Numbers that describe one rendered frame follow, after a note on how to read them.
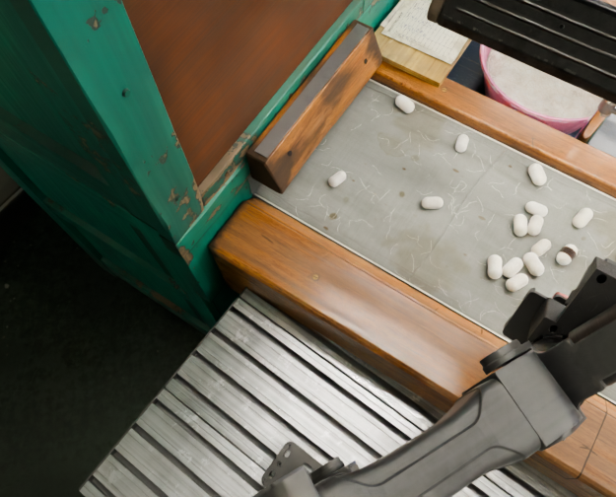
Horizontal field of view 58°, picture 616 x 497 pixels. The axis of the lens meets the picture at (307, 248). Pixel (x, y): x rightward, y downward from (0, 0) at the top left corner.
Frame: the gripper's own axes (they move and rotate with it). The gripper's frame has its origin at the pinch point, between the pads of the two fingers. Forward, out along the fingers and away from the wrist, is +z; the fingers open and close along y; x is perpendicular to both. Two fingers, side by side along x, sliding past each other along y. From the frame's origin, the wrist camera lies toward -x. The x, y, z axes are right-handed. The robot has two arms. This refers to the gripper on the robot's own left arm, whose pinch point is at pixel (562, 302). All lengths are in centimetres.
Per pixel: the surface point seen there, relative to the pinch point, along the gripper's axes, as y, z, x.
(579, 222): 0.9, 20.6, -3.9
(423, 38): 37, 32, -17
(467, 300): 9.3, 6.8, 9.8
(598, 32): 12.9, -3.0, -28.2
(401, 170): 28.3, 17.6, 0.7
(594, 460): -13.5, -3.4, 15.2
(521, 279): 4.2, 10.3, 4.3
